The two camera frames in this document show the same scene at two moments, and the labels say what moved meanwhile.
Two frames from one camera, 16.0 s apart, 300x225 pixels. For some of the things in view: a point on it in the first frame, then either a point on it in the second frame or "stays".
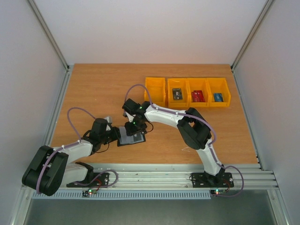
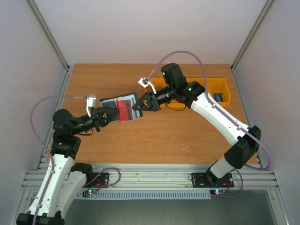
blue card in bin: x=218 y=97 stays
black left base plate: x=101 y=180 stays
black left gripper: x=116 y=134 to x=99 y=118
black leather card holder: x=125 y=139 to x=124 y=104
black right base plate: x=203 y=180 stays
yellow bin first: x=156 y=86 stays
